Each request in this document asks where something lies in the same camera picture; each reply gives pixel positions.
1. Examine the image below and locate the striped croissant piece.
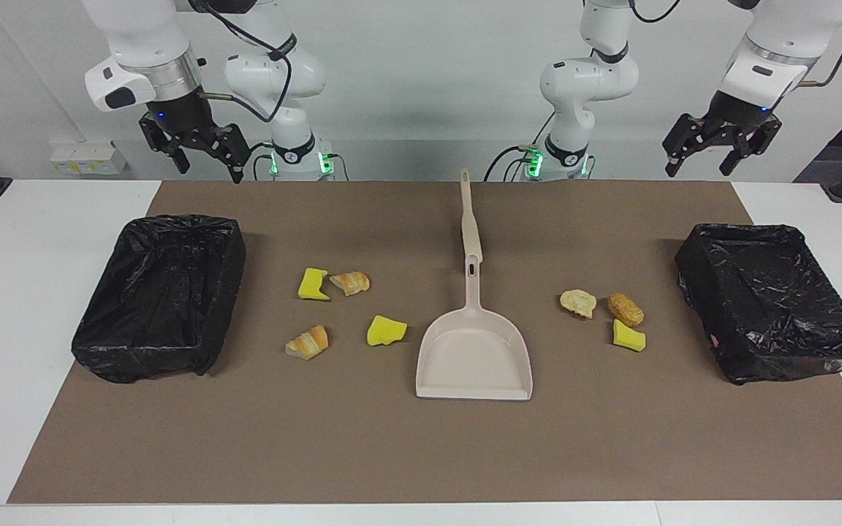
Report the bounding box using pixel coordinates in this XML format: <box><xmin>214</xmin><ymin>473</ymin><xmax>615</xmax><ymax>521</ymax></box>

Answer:
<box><xmin>329</xmin><ymin>271</ymin><xmax>371</xmax><ymax>297</ymax></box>
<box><xmin>285</xmin><ymin>324</ymin><xmax>330</xmax><ymax>361</ymax></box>

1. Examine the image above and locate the yellow sponge piece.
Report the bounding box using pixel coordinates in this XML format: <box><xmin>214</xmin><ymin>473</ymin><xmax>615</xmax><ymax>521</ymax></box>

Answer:
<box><xmin>366</xmin><ymin>315</ymin><xmax>409</xmax><ymax>347</ymax></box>
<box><xmin>612</xmin><ymin>319</ymin><xmax>647</xmax><ymax>353</ymax></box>
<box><xmin>297</xmin><ymin>267</ymin><xmax>333</xmax><ymax>302</ymax></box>

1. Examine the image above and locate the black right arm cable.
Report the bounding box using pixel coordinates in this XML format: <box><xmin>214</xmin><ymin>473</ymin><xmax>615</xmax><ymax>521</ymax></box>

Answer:
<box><xmin>191</xmin><ymin>0</ymin><xmax>297</xmax><ymax>125</ymax></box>

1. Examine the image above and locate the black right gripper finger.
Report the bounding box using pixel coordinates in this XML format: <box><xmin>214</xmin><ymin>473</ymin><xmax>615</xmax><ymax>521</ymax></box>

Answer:
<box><xmin>198</xmin><ymin>124</ymin><xmax>253</xmax><ymax>185</ymax></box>
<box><xmin>138</xmin><ymin>113</ymin><xmax>192</xmax><ymax>175</ymax></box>

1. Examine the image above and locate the white socket box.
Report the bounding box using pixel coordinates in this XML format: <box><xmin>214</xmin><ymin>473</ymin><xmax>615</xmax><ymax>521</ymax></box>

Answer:
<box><xmin>50</xmin><ymin>141</ymin><xmax>129</xmax><ymax>176</ymax></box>

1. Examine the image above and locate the beige hand brush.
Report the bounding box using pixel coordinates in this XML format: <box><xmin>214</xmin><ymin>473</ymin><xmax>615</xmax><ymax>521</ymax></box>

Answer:
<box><xmin>459</xmin><ymin>168</ymin><xmax>484</xmax><ymax>262</ymax></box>

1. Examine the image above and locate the black bag lined bin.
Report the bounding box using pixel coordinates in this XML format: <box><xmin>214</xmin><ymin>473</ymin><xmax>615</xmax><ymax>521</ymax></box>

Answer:
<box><xmin>72</xmin><ymin>214</ymin><xmax>247</xmax><ymax>384</ymax></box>

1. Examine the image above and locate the black bag bin pink spot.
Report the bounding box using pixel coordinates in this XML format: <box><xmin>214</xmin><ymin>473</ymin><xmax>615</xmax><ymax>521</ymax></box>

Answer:
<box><xmin>675</xmin><ymin>223</ymin><xmax>842</xmax><ymax>386</ymax></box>

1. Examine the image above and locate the brown table mat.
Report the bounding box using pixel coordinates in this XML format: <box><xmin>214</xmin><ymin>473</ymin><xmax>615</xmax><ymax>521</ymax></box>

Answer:
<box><xmin>7</xmin><ymin>180</ymin><xmax>842</xmax><ymax>505</ymax></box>

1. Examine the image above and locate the brown bread roll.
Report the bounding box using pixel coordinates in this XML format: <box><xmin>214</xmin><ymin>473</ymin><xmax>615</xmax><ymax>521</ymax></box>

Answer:
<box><xmin>607</xmin><ymin>293</ymin><xmax>645</xmax><ymax>328</ymax></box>

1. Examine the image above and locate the pale bread piece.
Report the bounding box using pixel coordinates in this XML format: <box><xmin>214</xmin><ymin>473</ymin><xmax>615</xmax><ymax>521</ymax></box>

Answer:
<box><xmin>559</xmin><ymin>289</ymin><xmax>598</xmax><ymax>320</ymax></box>

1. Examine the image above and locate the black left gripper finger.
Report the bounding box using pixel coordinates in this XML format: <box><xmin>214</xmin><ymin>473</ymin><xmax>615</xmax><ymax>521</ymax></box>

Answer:
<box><xmin>662</xmin><ymin>112</ymin><xmax>718</xmax><ymax>178</ymax></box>
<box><xmin>718</xmin><ymin>117</ymin><xmax>784</xmax><ymax>178</ymax></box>

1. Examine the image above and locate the black base cable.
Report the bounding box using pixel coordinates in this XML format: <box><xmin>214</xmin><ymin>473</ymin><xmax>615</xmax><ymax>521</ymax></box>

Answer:
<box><xmin>250</xmin><ymin>142</ymin><xmax>276</xmax><ymax>181</ymax></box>
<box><xmin>483</xmin><ymin>145</ymin><xmax>533</xmax><ymax>182</ymax></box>

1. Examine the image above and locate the beige plastic dustpan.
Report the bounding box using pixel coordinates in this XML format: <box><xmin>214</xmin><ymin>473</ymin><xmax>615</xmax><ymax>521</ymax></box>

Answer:
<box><xmin>415</xmin><ymin>252</ymin><xmax>534</xmax><ymax>402</ymax></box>

